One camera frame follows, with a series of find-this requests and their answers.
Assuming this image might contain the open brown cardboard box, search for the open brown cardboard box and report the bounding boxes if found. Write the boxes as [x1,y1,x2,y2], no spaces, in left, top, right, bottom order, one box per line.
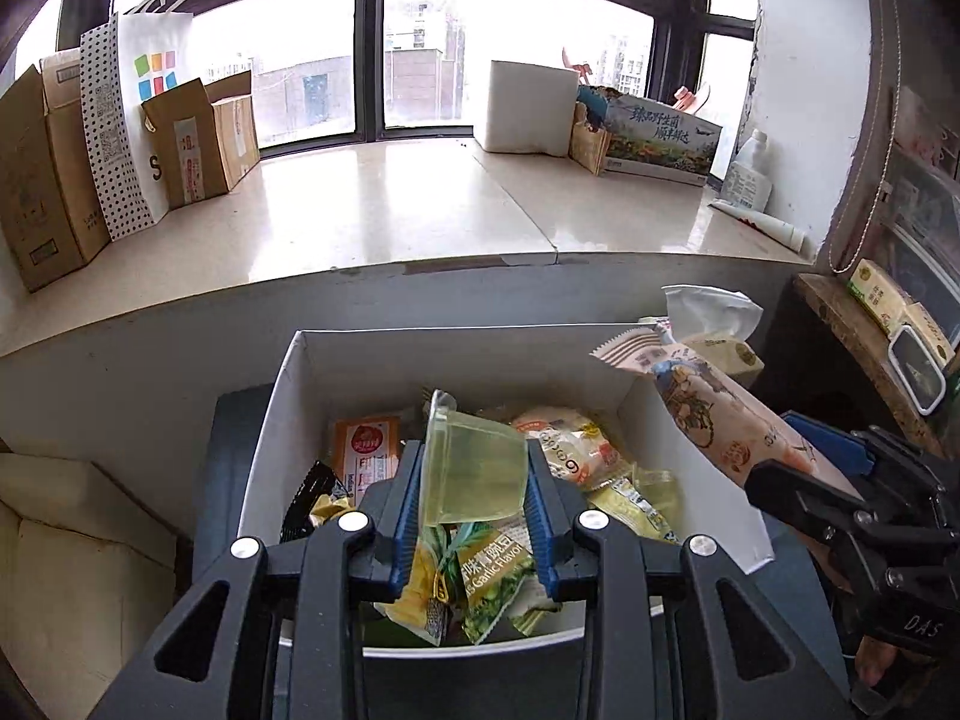
[142,70,260,208]

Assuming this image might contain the white plastic bottle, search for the white plastic bottle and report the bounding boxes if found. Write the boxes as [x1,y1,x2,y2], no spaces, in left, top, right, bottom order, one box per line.
[721,128,773,211]

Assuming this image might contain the beige tissue pack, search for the beige tissue pack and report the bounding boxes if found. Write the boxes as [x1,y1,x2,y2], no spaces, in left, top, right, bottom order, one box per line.
[662,284,763,387]

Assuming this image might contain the yellow jelly cup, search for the yellow jelly cup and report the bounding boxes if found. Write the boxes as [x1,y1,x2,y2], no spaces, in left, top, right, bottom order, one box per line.
[418,390,527,527]

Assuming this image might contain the clear bag orange bread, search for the clear bag orange bread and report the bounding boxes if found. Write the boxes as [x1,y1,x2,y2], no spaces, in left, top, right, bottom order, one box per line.
[509,406,631,491]

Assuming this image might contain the orange snack pack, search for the orange snack pack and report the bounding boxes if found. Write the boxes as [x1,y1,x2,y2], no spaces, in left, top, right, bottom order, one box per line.
[332,415,400,504]

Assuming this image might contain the white cardboard storage box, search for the white cardboard storage box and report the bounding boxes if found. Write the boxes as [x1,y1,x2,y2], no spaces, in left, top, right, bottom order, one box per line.
[239,325,775,650]

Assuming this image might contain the long beige illustrated snack pack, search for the long beige illustrated snack pack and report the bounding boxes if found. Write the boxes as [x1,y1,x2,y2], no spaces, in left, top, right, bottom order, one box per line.
[590,327,857,496]

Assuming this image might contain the green yellow carton on shelf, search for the green yellow carton on shelf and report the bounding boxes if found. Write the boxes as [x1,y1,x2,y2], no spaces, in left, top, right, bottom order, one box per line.
[848,259,955,369]

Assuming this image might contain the white tube on sill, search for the white tube on sill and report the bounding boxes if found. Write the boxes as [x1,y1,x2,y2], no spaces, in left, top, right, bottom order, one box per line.
[709,200,805,254]

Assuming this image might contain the cream sofa cushion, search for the cream sofa cushion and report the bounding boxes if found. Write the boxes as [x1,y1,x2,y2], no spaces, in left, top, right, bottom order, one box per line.
[2,454,176,718]

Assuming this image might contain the dark green pea snack bag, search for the dark green pea snack bag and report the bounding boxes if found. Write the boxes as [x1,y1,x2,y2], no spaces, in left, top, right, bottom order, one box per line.
[374,517,563,647]

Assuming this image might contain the illustrated landscape gift box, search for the illustrated landscape gift box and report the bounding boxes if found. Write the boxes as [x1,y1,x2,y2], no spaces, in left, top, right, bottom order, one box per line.
[569,85,722,187]

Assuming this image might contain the yellow snack packet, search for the yellow snack packet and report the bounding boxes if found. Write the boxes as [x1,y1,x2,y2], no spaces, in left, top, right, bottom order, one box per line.
[587,468,680,543]

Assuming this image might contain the tall brown cardboard box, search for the tall brown cardboard box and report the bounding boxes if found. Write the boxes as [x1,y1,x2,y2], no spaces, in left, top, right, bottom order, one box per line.
[2,49,109,293]

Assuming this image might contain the white framed device on shelf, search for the white framed device on shelf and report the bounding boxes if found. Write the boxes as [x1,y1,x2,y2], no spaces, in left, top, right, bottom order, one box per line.
[887,323,947,416]

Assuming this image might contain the white polka dot paper bag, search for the white polka dot paper bag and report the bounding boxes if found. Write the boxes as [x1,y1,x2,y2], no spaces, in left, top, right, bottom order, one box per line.
[80,0,192,241]

